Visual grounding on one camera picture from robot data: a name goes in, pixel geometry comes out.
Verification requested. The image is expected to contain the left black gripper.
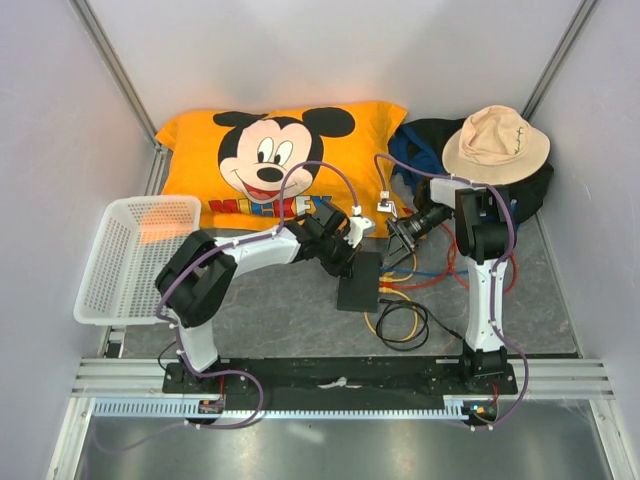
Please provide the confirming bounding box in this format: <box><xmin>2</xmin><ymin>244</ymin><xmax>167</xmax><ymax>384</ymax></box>
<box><xmin>316</xmin><ymin>231</ymin><xmax>361</xmax><ymax>281</ymax></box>

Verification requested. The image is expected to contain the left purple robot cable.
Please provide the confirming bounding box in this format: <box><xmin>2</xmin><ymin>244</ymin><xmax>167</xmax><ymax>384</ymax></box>
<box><xmin>92</xmin><ymin>160</ymin><xmax>364</xmax><ymax>454</ymax></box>

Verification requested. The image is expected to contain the red ethernet cable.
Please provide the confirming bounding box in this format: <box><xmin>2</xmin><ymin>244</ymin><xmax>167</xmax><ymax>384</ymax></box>
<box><xmin>379</xmin><ymin>219</ymin><xmax>519</xmax><ymax>296</ymax></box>

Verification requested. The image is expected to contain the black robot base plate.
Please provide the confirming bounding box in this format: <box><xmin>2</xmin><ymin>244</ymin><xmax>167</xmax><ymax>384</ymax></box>
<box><xmin>162</xmin><ymin>356</ymin><xmax>518</xmax><ymax>396</ymax></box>

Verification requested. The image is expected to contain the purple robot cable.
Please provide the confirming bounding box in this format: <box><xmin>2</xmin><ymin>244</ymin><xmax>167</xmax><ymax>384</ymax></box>
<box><xmin>92</xmin><ymin>160</ymin><xmax>364</xmax><ymax>454</ymax></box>
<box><xmin>373</xmin><ymin>152</ymin><xmax>530</xmax><ymax>432</ymax></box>

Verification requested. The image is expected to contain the beige bucket hat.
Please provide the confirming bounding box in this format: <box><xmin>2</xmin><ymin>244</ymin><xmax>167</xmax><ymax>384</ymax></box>
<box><xmin>442</xmin><ymin>105</ymin><xmax>551</xmax><ymax>185</ymax></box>

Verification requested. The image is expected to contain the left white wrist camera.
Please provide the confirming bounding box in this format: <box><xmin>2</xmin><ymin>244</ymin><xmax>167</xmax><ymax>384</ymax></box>
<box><xmin>344</xmin><ymin>215</ymin><xmax>376</xmax><ymax>248</ymax></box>

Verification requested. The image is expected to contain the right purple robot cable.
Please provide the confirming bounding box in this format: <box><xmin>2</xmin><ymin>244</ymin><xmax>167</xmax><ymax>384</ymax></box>
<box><xmin>373</xmin><ymin>152</ymin><xmax>530</xmax><ymax>432</ymax></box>

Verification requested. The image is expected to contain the aluminium rail frame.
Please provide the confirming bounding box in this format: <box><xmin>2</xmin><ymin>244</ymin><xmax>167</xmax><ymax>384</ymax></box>
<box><xmin>46</xmin><ymin>358</ymin><xmax>639</xmax><ymax>479</ymax></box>

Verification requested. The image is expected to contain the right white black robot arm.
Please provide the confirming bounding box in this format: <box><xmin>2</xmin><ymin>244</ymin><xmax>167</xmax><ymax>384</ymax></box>
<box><xmin>384</xmin><ymin>178</ymin><xmax>516</xmax><ymax>394</ymax></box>

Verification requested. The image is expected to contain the black TP-Link network switch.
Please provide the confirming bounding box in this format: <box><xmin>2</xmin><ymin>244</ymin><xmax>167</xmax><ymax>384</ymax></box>
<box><xmin>336</xmin><ymin>251</ymin><xmax>381</xmax><ymax>313</ymax></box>

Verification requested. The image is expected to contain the orange Mickey Mouse pillow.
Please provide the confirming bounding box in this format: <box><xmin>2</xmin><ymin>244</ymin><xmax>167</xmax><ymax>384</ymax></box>
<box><xmin>156</xmin><ymin>101</ymin><xmax>407</xmax><ymax>238</ymax></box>

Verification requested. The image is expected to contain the black and blue bag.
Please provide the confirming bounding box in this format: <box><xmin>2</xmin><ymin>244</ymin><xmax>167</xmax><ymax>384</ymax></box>
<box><xmin>388</xmin><ymin>118</ymin><xmax>554</xmax><ymax>224</ymax></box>

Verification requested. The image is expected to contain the white perforated plastic basket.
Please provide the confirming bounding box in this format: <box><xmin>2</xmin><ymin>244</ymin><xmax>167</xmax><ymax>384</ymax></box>
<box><xmin>73</xmin><ymin>195</ymin><xmax>201</xmax><ymax>326</ymax></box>

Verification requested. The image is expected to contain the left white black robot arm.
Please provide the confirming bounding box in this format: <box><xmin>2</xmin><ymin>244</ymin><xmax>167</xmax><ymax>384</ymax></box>
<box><xmin>155</xmin><ymin>202</ymin><xmax>375</xmax><ymax>393</ymax></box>

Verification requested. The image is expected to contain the grey slotted cable duct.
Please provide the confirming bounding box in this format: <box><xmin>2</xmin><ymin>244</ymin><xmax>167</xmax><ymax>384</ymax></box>
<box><xmin>93</xmin><ymin>397</ymin><xmax>469</xmax><ymax>420</ymax></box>

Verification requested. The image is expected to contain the black power cable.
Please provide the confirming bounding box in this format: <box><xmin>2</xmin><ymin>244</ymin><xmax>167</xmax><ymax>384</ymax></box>
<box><xmin>374</xmin><ymin>297</ymin><xmax>469</xmax><ymax>352</ymax></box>

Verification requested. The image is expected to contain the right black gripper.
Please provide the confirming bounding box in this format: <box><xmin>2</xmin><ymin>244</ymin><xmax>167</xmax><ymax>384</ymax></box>
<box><xmin>383</xmin><ymin>203</ymin><xmax>450</xmax><ymax>270</ymax></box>

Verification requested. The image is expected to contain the blue ethernet cable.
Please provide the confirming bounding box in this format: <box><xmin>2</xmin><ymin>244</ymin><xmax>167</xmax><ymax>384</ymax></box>
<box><xmin>380</xmin><ymin>267</ymin><xmax>474</xmax><ymax>281</ymax></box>

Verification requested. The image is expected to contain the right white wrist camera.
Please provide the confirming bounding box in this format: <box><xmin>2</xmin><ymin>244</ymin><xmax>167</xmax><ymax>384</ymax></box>
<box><xmin>376</xmin><ymin>190</ymin><xmax>398</xmax><ymax>218</ymax></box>

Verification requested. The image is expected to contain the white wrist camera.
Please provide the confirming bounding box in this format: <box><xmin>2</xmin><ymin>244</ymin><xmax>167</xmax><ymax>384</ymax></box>
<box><xmin>344</xmin><ymin>215</ymin><xmax>376</xmax><ymax>248</ymax></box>
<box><xmin>376</xmin><ymin>190</ymin><xmax>398</xmax><ymax>218</ymax></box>

